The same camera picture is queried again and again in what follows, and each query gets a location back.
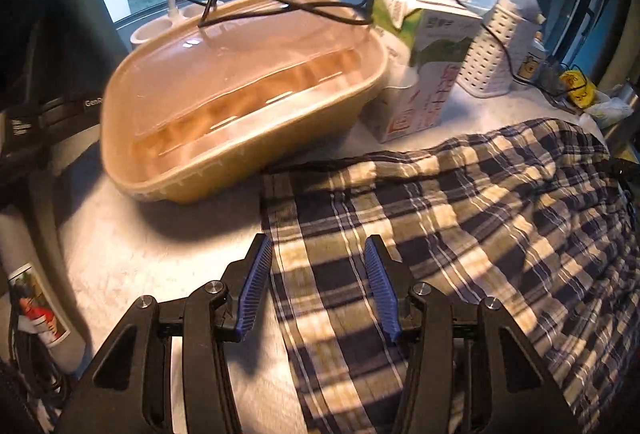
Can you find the blue plaid pants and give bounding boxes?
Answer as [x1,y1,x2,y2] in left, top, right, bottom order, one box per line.
[259,117,640,434]

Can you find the crumpled plastic wrapper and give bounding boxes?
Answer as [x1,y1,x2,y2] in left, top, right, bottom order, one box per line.
[582,97,636,125]

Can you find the green white milk carton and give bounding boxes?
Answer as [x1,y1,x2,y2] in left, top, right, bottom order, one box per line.
[360,0,483,144]

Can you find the black electronic device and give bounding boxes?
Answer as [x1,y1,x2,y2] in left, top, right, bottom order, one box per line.
[0,92,108,170]

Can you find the tan plastic container clear lid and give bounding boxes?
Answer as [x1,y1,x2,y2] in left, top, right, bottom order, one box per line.
[100,0,391,205]

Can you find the black cable bundle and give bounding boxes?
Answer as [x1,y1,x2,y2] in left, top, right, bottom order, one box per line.
[7,314,66,420]

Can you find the white mug bear print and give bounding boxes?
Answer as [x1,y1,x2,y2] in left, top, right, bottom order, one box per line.
[512,27,548,88]

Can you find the white textured tablecloth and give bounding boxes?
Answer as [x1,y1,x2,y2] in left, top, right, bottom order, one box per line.
[50,79,608,434]

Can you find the yellow plastic toy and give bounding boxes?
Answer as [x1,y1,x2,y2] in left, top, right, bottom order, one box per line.
[557,69,598,108]

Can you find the white perforated plastic basket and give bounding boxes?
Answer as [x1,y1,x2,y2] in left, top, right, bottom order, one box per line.
[457,0,531,99]

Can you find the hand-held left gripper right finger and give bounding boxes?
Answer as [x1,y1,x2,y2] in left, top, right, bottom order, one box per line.
[363,234,583,434]

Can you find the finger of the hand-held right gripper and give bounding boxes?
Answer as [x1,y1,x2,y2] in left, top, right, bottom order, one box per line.
[607,157,640,215]

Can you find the grey cylinder with picture label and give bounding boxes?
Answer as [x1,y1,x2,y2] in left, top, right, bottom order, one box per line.
[0,204,88,372]

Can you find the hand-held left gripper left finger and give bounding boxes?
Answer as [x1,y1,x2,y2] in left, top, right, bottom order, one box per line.
[57,233,274,434]

